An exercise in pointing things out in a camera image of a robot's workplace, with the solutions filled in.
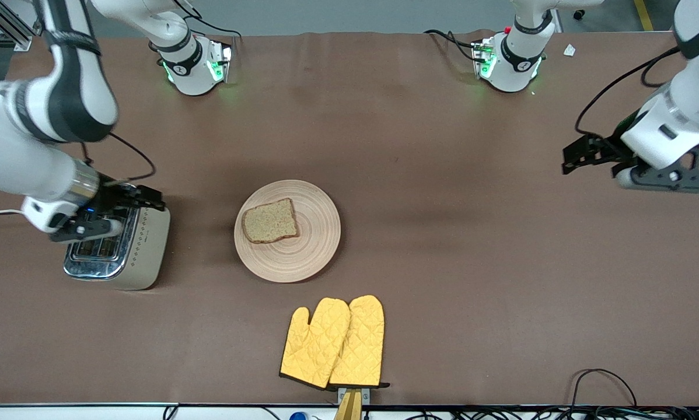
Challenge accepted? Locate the toast bread slice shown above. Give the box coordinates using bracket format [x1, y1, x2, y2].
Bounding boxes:
[242, 198, 300, 244]

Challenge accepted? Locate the round wooden plate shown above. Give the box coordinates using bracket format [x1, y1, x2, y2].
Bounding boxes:
[234, 180, 342, 284]

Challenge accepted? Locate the beige chrome toaster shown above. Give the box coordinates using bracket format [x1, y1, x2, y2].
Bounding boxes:
[64, 192, 171, 291]

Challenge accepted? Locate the large table cover sheet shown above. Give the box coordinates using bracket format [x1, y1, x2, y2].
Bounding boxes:
[0, 29, 699, 408]

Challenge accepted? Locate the yellow quilted oven mitt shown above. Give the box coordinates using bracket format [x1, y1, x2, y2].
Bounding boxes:
[329, 295, 391, 389]
[279, 297, 351, 390]

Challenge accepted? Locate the wooden stand piece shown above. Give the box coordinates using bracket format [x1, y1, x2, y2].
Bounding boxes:
[333, 390, 363, 420]

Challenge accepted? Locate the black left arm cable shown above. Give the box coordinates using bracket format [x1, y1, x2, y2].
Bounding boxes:
[575, 47, 683, 138]

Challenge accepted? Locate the black left base cable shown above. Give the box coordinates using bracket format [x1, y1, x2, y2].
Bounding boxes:
[424, 29, 480, 62]

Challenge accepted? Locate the black base cable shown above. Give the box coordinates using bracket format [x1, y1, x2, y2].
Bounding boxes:
[172, 0, 242, 59]
[424, 29, 480, 62]

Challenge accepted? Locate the black right base cable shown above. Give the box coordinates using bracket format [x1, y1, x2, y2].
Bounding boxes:
[172, 0, 242, 59]

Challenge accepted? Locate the aluminium frame profile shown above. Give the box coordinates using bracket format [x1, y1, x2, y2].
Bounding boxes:
[0, 0, 42, 52]

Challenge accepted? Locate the black looped cable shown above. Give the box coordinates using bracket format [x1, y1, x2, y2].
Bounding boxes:
[570, 368, 639, 409]

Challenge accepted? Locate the black cable bundle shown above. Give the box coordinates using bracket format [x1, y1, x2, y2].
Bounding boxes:
[405, 406, 699, 420]

